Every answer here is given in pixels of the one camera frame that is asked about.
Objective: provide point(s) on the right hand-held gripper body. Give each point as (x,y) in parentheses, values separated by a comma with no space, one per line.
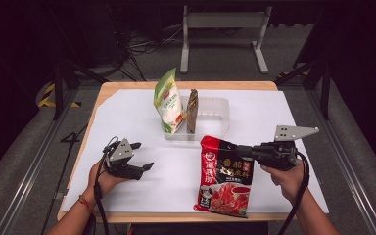
(275,153)

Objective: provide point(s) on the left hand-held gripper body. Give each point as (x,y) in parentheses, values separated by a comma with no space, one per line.
(121,157)

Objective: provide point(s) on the red and black sauce packet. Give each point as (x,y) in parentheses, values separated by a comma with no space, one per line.
(225,182)

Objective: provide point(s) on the translucent plastic bin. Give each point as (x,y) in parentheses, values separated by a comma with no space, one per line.
(213,114)

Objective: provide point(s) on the green and white starch bag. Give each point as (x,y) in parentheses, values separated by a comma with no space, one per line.
(169,107)

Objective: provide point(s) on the gold brown foil packet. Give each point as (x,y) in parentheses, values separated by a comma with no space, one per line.
(192,111)

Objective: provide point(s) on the person's left hand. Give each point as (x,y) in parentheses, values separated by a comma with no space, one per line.
(104,181)

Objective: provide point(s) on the person's right hand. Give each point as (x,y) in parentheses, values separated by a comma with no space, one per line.
(285,182)

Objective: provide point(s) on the wooden table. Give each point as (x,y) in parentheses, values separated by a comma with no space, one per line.
(176,85)

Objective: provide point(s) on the black tripod stand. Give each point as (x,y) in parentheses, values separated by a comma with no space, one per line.
(324,91)
(58,88)

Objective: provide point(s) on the yellow black floor tape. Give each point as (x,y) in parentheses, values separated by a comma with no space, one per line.
(45,101)

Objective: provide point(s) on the aluminium floor rail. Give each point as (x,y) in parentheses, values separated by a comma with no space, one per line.
(29,176)
(346,163)

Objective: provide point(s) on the grey metal frame stand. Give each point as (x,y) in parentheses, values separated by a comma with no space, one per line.
(225,19)

